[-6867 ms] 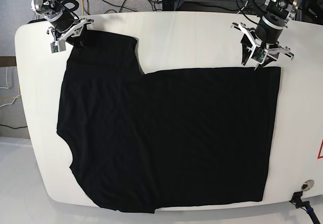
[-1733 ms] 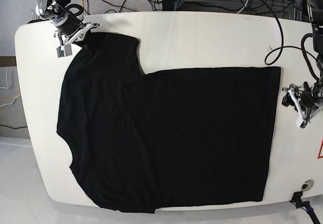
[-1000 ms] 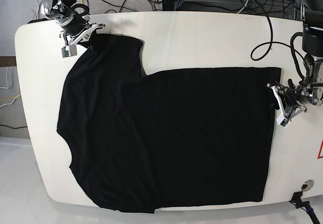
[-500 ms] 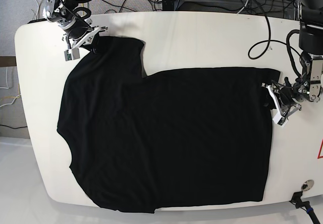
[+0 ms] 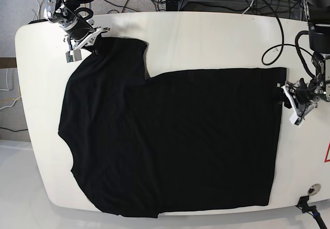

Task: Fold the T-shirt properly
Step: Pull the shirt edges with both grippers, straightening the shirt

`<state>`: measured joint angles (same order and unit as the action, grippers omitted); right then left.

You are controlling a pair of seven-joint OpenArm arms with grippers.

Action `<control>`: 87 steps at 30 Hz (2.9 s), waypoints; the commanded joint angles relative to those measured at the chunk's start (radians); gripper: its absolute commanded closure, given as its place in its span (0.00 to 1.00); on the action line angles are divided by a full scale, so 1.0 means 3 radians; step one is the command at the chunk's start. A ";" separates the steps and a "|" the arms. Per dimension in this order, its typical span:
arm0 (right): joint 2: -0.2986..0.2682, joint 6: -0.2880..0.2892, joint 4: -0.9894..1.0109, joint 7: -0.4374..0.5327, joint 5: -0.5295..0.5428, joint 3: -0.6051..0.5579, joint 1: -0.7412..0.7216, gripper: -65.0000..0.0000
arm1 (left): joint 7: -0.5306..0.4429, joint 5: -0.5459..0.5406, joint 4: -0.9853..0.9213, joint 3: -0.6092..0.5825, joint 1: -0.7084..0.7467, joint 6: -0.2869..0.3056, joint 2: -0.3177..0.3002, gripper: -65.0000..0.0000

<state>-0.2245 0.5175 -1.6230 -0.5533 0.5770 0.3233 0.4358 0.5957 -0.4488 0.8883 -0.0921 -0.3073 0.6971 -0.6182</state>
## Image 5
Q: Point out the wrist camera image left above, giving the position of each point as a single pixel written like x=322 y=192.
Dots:
x=73 y=56

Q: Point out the black clamp with cable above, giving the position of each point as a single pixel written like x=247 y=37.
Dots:
x=305 y=208

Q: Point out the silver table grommet right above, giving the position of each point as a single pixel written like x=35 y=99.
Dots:
x=314 y=189

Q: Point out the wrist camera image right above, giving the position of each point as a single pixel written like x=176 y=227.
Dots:
x=296 y=120

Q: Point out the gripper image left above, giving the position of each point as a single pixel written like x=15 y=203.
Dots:
x=85 y=35

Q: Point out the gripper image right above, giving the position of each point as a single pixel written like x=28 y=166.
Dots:
x=302 y=97

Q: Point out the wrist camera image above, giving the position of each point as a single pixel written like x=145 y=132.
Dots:
x=73 y=56
x=296 y=120

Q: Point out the black T-shirt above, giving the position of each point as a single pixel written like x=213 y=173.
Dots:
x=187 y=140

